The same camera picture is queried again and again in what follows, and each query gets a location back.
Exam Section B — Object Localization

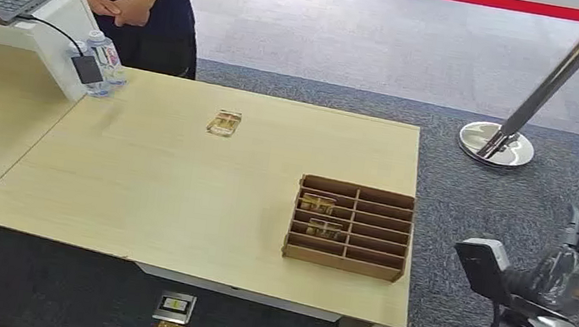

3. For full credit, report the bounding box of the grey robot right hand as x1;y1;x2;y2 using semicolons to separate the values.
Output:
529;200;579;318

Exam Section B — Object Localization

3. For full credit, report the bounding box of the person's left hand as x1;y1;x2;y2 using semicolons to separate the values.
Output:
109;0;153;31

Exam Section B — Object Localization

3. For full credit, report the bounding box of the person's right hand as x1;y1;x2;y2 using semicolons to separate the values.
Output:
79;0;123;19

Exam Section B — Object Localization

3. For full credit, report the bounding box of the card in clear sleeve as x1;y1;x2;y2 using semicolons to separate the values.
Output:
205;108;244;140

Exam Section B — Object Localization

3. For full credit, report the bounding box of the brown cardboard card organizer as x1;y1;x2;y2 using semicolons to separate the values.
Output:
279;171;419;285

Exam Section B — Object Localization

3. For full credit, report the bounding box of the gold card in organizer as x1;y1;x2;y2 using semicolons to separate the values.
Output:
305;217;345;243
297;191;339;217

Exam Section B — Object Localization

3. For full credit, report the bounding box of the clear water bottle red label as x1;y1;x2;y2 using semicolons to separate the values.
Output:
80;29;134;90

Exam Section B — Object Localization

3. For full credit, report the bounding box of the white desk riser shelf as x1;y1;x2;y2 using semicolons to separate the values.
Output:
0;0;105;105

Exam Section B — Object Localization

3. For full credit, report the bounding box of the clear plastic water bottle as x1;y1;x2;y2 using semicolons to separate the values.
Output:
60;38;118;101

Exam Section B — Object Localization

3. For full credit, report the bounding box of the silver floor socket box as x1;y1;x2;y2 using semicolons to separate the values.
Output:
152;288;198;327

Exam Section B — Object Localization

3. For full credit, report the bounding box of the white desk underframe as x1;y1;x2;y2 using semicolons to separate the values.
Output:
126;261;386;327

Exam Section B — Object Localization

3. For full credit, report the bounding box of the black laptop charger with cable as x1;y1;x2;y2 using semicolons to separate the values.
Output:
7;11;113;88

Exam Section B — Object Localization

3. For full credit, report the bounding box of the wrist camera box with bracket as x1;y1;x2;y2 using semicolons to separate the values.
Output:
446;235;521;309

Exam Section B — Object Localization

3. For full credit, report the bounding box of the chrome stanchion post with base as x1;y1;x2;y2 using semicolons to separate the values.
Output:
454;0;579;180

